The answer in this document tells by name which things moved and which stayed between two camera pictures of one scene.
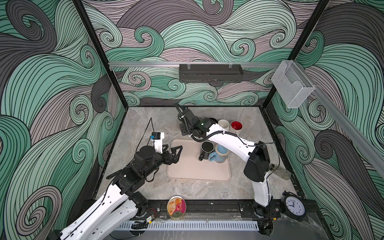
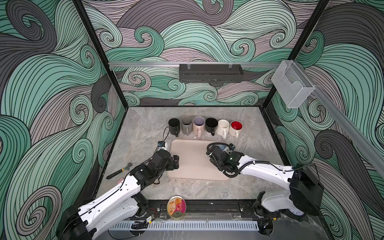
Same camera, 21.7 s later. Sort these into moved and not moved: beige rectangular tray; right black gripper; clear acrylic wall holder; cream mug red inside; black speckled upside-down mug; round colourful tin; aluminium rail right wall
Moved: right black gripper; black speckled upside-down mug
Not moved: round colourful tin; aluminium rail right wall; beige rectangular tray; cream mug red inside; clear acrylic wall holder
